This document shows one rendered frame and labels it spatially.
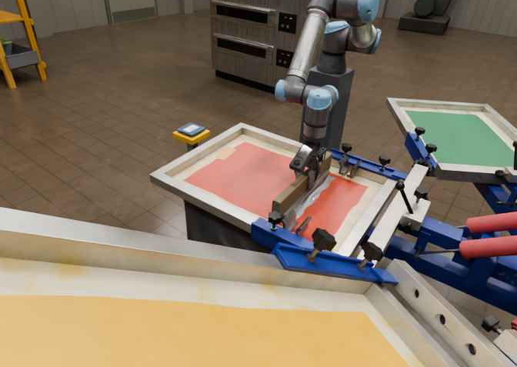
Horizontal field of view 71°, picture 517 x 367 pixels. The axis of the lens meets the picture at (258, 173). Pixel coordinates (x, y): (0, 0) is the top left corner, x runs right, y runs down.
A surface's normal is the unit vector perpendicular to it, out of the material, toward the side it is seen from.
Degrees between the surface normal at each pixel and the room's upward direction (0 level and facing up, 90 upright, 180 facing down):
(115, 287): 32
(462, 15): 90
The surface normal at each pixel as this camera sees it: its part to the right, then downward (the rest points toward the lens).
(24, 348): 0.51, -0.82
